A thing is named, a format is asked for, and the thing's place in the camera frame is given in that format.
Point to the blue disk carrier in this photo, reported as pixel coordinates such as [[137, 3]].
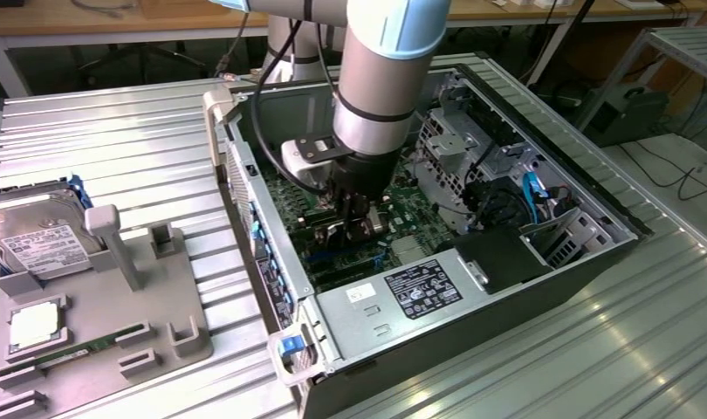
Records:
[[79, 194]]

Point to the green RAM stick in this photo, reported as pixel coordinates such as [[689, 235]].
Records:
[[79, 351]]

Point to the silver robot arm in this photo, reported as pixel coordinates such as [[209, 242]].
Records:
[[377, 87]]

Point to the silver power supply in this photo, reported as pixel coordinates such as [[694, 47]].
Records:
[[359, 331]]

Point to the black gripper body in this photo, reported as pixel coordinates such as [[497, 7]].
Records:
[[367, 174]]

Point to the silver perforated disk bay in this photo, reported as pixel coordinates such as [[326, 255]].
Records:
[[569, 249]]

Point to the black box device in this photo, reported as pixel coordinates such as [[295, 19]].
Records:
[[627, 118]]

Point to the wooden desk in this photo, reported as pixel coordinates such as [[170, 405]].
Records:
[[39, 24]]

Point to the blue case latch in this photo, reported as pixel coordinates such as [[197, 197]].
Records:
[[291, 342]]

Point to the black expansion slot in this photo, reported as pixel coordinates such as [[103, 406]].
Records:
[[347, 268]]

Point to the silver drive cage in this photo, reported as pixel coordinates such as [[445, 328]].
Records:
[[453, 144]]

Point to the grey parts rack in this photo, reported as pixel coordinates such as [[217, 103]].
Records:
[[97, 305]]

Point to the silver chipset heatsink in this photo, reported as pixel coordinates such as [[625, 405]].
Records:
[[410, 249]]

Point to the green motherboard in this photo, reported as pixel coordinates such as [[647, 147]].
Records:
[[423, 218]]

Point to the silver hard disk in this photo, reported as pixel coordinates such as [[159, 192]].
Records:
[[33, 235]]

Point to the metal slat table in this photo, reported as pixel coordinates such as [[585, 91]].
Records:
[[691, 48]]

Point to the silver CPU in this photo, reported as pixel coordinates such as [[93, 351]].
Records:
[[35, 325]]

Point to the blue board connector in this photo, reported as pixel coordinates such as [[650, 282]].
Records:
[[381, 259]]

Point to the black plastic cover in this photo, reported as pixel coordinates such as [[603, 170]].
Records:
[[493, 257]]

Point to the black office chair base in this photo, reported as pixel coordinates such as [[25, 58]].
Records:
[[150, 57]]

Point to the black open PC case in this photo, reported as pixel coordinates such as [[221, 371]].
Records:
[[505, 314]]

